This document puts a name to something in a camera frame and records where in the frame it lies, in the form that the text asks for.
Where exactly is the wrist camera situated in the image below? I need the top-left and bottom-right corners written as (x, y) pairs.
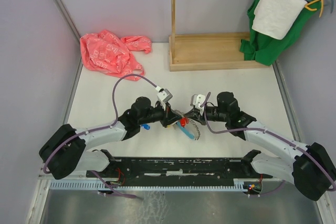
top-left (155, 86), bottom-right (173, 110)
top-left (190, 94), bottom-right (207, 111)

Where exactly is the green shirt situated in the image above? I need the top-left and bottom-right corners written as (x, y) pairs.
top-left (240, 0), bottom-right (319, 66)

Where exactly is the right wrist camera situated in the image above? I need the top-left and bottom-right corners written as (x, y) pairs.
top-left (190, 94), bottom-right (207, 111)

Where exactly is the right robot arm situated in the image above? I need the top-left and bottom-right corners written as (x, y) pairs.
top-left (185, 92), bottom-right (335, 201)

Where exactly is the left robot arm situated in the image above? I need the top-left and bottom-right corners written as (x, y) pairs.
top-left (39, 97), bottom-right (182, 179)

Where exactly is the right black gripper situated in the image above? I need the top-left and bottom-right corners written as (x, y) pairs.
top-left (184, 105), bottom-right (228, 125)

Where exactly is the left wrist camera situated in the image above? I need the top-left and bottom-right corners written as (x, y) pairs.
top-left (155, 86), bottom-right (173, 110)

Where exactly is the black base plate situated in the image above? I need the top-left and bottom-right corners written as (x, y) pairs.
top-left (98, 157), bottom-right (271, 187)

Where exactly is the white towel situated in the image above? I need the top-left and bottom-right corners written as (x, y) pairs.
top-left (252, 0), bottom-right (308, 40)

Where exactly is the silver key holder blue handle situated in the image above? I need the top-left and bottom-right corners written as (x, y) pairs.
top-left (173, 110), bottom-right (201, 141)

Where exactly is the pink patterned cloth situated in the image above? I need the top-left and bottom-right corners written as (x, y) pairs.
top-left (80, 30), bottom-right (152, 81)

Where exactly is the grey cable duct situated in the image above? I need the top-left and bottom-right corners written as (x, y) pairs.
top-left (49, 179), bottom-right (250, 190)

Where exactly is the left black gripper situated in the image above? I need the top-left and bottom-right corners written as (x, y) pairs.
top-left (139, 101), bottom-right (182, 128)

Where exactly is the wooden rack frame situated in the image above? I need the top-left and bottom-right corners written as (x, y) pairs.
top-left (169, 0), bottom-right (266, 72)

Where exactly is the red tag key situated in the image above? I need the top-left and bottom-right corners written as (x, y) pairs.
top-left (179, 118), bottom-right (189, 127)

